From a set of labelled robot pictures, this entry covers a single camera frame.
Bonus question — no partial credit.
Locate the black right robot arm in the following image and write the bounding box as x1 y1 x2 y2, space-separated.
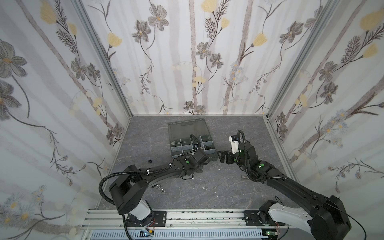
218 130 354 240

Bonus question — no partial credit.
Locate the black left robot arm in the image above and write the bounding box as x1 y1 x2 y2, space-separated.
98 134 209 240

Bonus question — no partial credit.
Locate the cluster of nuts left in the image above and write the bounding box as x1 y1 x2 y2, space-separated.
155 184 166 193

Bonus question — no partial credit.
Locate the green compartment organizer box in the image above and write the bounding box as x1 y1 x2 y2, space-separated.
168 118 218 162

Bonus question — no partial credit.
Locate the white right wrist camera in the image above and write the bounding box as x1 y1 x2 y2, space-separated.
229 135 240 154

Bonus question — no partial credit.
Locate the white cable duct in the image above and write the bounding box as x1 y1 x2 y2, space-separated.
89 229 268 240

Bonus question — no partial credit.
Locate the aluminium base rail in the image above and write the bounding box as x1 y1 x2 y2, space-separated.
80 208 301 232

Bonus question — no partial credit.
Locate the aluminium corner frame post right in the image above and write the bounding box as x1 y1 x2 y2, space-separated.
266 0 341 120

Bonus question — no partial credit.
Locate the aluminium corner frame post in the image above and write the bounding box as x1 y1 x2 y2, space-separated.
266 0 341 120
71 0 134 119

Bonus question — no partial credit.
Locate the aluminium corner frame post left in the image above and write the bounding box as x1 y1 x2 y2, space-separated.
71 0 134 119

